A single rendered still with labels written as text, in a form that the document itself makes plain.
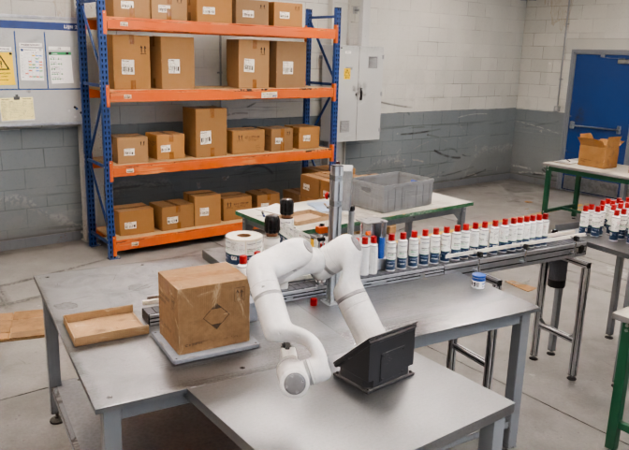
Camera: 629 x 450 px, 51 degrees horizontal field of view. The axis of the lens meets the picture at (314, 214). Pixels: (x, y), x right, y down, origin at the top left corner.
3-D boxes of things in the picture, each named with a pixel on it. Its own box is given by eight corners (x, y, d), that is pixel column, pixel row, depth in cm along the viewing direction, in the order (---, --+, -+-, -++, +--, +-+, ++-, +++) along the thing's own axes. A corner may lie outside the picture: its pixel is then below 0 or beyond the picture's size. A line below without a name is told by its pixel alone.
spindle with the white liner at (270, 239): (275, 266, 356) (275, 211, 349) (283, 270, 349) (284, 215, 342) (259, 268, 352) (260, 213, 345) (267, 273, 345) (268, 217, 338)
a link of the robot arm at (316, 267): (356, 264, 262) (324, 283, 268) (342, 238, 265) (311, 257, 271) (294, 271, 218) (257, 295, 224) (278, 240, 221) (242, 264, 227)
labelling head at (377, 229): (373, 261, 368) (375, 216, 362) (387, 268, 357) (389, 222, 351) (352, 265, 361) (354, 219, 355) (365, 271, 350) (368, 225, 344)
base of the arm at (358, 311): (381, 343, 261) (360, 301, 267) (404, 326, 246) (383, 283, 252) (342, 358, 251) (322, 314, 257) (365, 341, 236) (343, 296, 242)
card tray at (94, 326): (133, 312, 302) (132, 304, 301) (149, 333, 280) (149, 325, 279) (63, 324, 287) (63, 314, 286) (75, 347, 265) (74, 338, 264)
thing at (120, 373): (367, 235, 449) (367, 232, 448) (540, 311, 322) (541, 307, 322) (33, 279, 347) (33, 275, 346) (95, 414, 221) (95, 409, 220)
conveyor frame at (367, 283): (431, 268, 376) (431, 260, 375) (444, 274, 367) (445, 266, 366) (141, 317, 296) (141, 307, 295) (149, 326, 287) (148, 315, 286)
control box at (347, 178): (351, 203, 327) (353, 165, 323) (350, 210, 311) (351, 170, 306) (330, 202, 328) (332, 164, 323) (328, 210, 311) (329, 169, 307)
